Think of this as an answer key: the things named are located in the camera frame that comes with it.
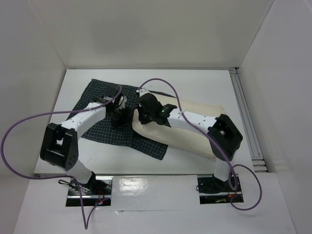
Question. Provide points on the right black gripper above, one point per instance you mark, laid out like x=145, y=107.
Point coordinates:
x=142, y=110

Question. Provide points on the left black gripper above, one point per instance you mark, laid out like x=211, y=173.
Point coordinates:
x=124, y=121

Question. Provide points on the dark checked pillowcase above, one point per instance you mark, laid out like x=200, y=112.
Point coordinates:
x=104, y=132

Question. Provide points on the cream pillow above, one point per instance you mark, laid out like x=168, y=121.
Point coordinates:
x=180, y=138

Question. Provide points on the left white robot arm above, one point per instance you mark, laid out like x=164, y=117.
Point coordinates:
x=60, y=143

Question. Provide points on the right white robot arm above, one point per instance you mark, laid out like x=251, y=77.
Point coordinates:
x=224, y=137

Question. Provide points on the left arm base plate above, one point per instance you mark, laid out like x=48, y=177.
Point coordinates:
x=100, y=195

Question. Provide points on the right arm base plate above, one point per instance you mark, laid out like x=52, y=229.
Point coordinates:
x=215, y=191

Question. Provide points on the aluminium rail at right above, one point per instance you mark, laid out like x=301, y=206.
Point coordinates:
x=257, y=158

